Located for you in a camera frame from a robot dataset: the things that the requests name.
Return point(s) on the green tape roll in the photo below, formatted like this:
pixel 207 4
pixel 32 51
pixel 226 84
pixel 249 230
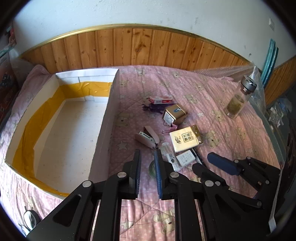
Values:
pixel 152 168

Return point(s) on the teal foam board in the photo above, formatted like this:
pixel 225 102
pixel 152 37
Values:
pixel 270 60

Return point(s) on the grey ribbed strip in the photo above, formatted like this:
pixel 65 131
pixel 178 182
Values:
pixel 276 143

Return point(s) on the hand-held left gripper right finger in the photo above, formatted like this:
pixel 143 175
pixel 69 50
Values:
pixel 158 176

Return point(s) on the glass bottle with tea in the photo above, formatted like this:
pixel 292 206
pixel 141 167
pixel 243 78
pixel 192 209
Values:
pixel 238 102

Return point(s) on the pink binder clip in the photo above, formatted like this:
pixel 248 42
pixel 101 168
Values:
pixel 173 126

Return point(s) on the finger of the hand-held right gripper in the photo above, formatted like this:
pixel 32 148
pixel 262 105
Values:
pixel 201 171
pixel 222 162

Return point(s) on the purple plastic figurine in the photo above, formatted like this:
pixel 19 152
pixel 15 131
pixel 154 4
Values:
pixel 152 108

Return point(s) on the pink bear print blanket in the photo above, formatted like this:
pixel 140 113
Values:
pixel 208 92

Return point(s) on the red playing card box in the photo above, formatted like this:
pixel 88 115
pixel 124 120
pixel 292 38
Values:
pixel 160 100

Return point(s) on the black pen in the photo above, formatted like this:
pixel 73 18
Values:
pixel 197 157

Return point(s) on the white wall socket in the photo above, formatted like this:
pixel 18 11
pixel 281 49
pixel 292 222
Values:
pixel 271 23

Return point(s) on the small white tube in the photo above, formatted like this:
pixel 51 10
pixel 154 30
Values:
pixel 167 149

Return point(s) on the gold tin box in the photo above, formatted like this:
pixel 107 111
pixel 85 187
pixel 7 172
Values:
pixel 175 112

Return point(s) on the bubble wrap roll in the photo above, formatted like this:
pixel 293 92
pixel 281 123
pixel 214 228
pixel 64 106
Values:
pixel 222 71

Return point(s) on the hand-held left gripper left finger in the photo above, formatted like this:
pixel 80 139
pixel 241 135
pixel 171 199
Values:
pixel 138 172

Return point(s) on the eyeglasses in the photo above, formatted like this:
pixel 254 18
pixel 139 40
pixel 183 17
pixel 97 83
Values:
pixel 30 219

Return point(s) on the white cardboard box yellow tape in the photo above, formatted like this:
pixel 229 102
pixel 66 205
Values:
pixel 69 139

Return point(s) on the pink stapler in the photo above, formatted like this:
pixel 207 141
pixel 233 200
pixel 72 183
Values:
pixel 148 139

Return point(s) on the clear plastic bags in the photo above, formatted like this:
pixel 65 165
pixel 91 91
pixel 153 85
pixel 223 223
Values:
pixel 277 110

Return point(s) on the white and gold pack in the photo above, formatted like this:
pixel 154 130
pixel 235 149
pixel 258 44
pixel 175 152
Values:
pixel 185 140

